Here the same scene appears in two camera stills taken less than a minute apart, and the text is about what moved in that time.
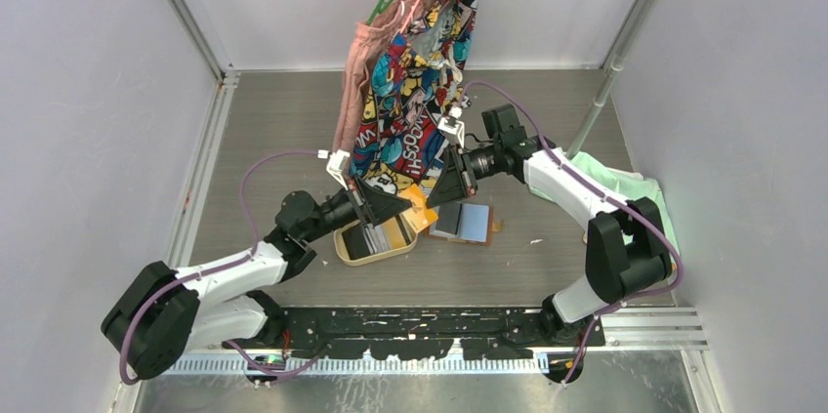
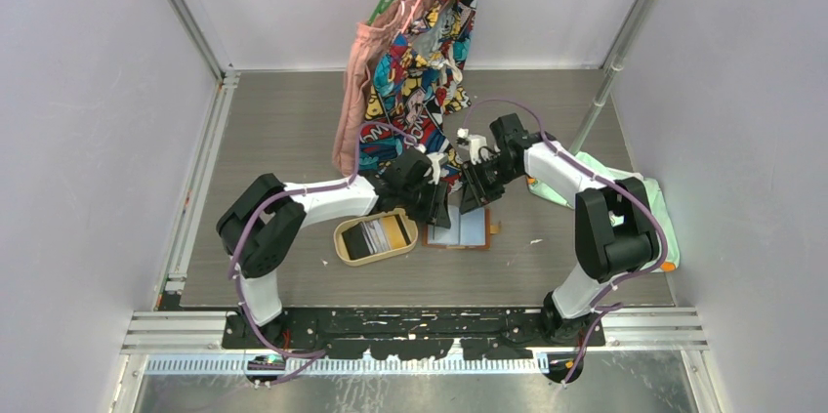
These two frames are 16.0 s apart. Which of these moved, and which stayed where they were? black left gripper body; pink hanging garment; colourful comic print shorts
Moved: black left gripper body
Stayed: colourful comic print shorts; pink hanging garment
